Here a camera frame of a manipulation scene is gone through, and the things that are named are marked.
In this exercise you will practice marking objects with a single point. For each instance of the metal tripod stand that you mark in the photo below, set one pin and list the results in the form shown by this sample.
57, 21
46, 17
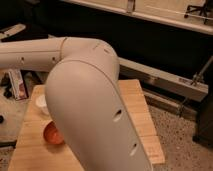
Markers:
196, 78

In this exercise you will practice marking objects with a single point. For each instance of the metal floor rail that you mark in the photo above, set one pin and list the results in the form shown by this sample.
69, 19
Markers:
161, 79

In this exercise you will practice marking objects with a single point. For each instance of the distant black chair base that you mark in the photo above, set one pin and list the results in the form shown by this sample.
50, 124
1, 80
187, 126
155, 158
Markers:
203, 10

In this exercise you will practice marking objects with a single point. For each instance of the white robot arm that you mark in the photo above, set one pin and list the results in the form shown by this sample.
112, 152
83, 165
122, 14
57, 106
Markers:
83, 98

